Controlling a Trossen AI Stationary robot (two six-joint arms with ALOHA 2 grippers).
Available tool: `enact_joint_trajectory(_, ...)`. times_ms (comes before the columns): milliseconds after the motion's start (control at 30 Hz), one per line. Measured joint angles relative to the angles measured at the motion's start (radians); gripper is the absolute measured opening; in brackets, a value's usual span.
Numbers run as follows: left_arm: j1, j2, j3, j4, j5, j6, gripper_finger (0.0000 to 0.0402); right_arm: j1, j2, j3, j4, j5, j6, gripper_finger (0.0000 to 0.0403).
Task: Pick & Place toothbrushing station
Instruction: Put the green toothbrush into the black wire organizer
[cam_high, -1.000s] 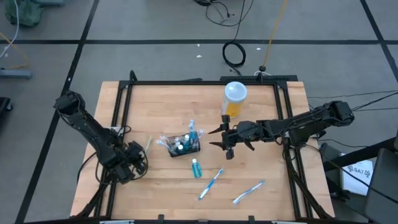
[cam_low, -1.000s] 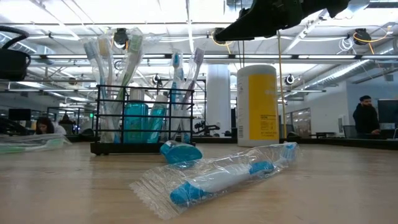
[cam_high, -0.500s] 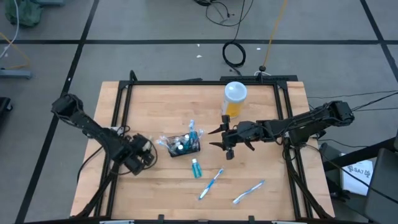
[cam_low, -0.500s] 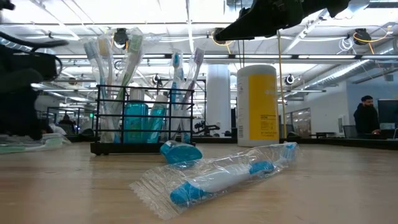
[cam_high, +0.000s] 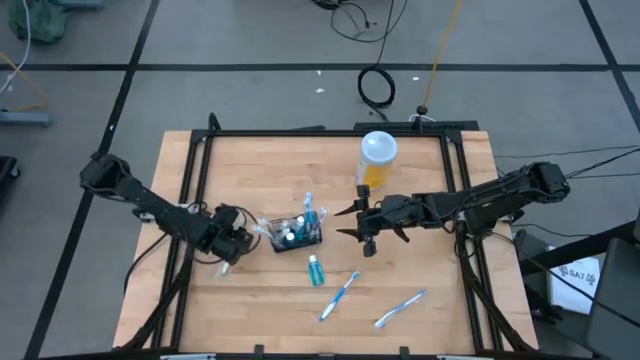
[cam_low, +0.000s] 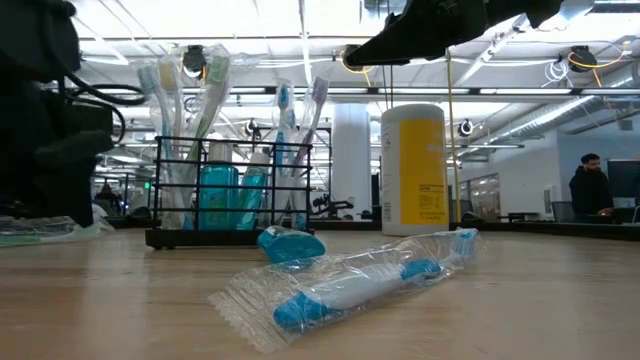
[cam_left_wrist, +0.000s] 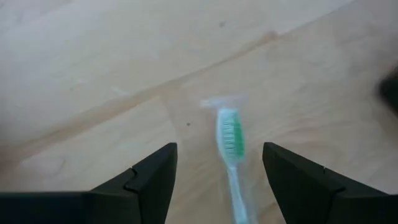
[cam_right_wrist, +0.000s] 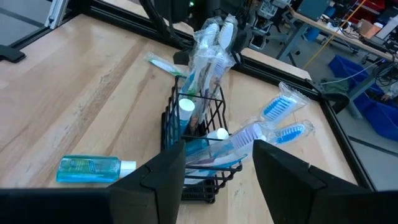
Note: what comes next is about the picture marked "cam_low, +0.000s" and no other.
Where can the black monitor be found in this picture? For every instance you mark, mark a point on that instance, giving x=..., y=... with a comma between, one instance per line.
x=625, y=179

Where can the white building column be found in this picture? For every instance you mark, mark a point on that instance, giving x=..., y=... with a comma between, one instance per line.
x=350, y=160

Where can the green white toothbrush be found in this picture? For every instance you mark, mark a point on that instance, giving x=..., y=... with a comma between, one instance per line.
x=50, y=234
x=218, y=70

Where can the small blue mouthwash bottle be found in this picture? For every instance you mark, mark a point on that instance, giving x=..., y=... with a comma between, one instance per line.
x=218, y=197
x=292, y=247

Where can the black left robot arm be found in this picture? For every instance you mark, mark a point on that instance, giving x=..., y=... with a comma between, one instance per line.
x=35, y=35

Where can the black background robot arm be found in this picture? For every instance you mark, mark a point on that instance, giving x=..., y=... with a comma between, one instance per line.
x=336, y=205

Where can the teal toothpaste tube white cap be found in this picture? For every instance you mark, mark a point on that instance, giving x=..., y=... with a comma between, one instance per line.
x=252, y=195

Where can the white canister with yellow label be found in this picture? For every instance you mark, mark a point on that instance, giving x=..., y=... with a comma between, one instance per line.
x=415, y=170

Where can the person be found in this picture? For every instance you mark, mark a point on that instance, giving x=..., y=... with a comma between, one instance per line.
x=590, y=192
x=107, y=197

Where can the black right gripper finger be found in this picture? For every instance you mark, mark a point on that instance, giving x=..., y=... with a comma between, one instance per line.
x=400, y=45

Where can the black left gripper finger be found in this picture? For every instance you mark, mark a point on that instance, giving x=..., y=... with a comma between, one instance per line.
x=50, y=190

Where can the orange white toothbrush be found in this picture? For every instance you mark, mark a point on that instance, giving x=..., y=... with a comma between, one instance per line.
x=168, y=76

